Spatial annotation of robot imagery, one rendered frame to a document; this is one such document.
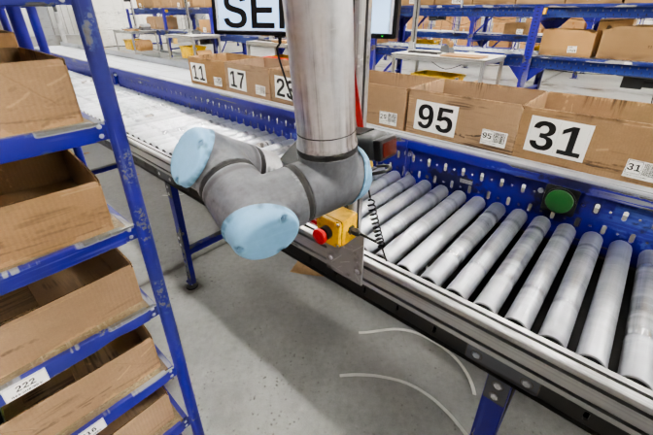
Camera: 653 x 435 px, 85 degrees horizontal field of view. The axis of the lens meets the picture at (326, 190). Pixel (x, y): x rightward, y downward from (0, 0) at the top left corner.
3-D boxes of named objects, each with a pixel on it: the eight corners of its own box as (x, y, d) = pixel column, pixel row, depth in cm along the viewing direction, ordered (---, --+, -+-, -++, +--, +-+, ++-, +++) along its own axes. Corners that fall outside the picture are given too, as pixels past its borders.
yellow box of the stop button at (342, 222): (312, 241, 87) (311, 216, 84) (334, 226, 93) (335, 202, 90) (360, 266, 79) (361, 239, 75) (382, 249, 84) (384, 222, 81)
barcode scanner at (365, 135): (382, 188, 70) (379, 136, 66) (336, 180, 78) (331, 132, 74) (399, 178, 74) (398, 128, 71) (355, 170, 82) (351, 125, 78)
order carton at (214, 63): (190, 83, 232) (187, 55, 225) (228, 78, 252) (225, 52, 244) (226, 91, 209) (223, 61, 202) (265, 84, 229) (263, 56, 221)
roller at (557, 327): (530, 352, 71) (536, 334, 69) (580, 240, 106) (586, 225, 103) (559, 367, 68) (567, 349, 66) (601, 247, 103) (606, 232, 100)
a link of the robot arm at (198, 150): (179, 202, 49) (155, 160, 55) (247, 212, 59) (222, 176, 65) (213, 148, 47) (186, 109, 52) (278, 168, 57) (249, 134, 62)
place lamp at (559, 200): (541, 209, 107) (548, 187, 104) (542, 207, 108) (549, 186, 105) (568, 217, 103) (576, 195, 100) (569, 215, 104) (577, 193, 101)
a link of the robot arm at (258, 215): (318, 198, 46) (270, 145, 53) (234, 234, 41) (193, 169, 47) (311, 243, 53) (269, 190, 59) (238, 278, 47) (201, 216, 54)
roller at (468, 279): (438, 304, 83) (441, 287, 80) (510, 217, 117) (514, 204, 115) (459, 316, 80) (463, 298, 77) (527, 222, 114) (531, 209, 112)
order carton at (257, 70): (226, 91, 209) (223, 61, 202) (265, 84, 229) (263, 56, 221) (270, 102, 186) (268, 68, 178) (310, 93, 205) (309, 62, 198)
